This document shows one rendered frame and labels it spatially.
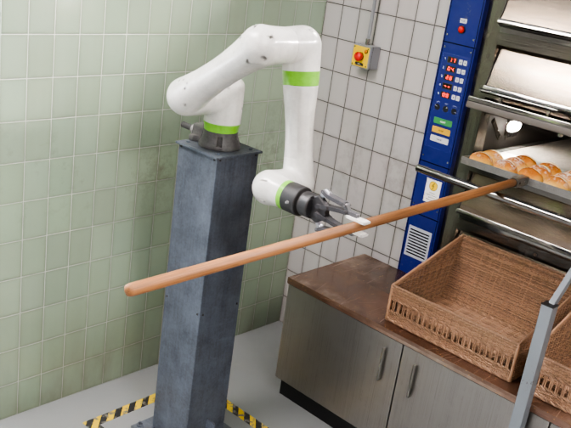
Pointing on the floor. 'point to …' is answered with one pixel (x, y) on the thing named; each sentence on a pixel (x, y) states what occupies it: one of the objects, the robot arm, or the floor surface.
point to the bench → (382, 361)
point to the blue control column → (460, 8)
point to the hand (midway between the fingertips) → (357, 225)
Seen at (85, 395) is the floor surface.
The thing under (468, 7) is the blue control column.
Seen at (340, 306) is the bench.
